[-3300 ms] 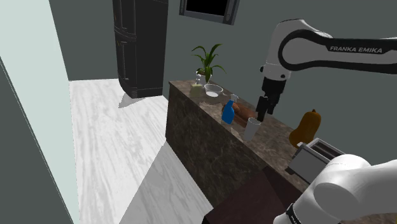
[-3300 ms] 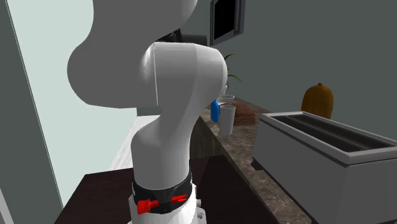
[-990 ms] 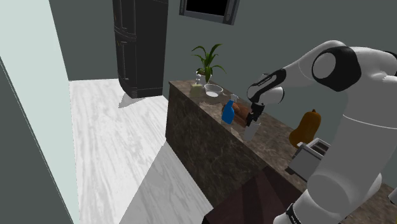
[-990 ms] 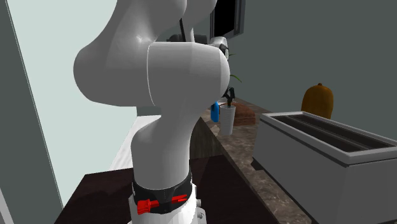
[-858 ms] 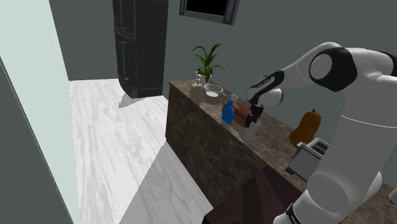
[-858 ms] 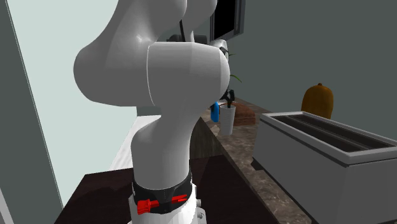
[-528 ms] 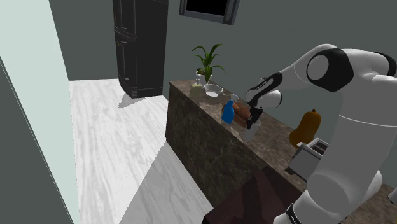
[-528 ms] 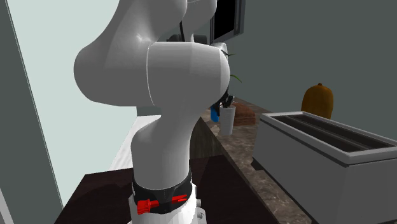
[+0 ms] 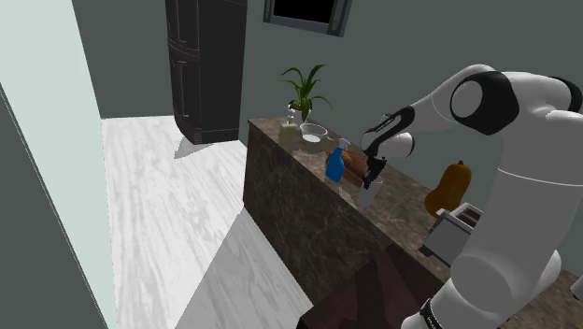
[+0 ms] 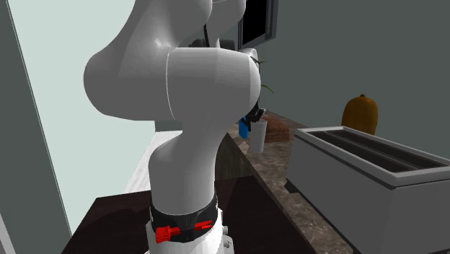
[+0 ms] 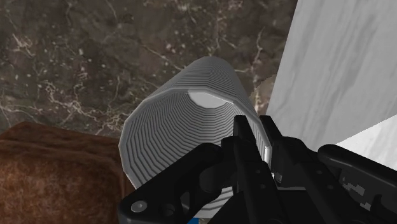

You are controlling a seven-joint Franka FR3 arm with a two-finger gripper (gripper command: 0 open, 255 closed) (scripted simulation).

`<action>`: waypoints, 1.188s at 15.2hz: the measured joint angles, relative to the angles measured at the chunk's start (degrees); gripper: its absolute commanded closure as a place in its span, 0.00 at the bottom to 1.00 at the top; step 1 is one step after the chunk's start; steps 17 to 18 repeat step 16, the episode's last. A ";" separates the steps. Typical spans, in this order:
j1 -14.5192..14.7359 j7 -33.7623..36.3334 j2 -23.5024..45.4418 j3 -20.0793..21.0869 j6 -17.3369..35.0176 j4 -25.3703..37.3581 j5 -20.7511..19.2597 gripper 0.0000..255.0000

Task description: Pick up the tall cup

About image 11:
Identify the brown textured rounded block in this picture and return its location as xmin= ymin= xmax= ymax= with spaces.
xmin=0 ymin=121 xmax=136 ymax=224

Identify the white marble counter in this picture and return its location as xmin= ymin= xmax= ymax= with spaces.
xmin=266 ymin=0 xmax=397 ymax=171

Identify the grey ribbed cup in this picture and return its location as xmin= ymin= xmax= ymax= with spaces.
xmin=118 ymin=55 xmax=273 ymax=220

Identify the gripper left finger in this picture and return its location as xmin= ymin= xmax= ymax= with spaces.
xmin=118 ymin=115 xmax=274 ymax=224

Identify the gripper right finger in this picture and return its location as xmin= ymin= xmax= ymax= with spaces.
xmin=260 ymin=115 xmax=397 ymax=224

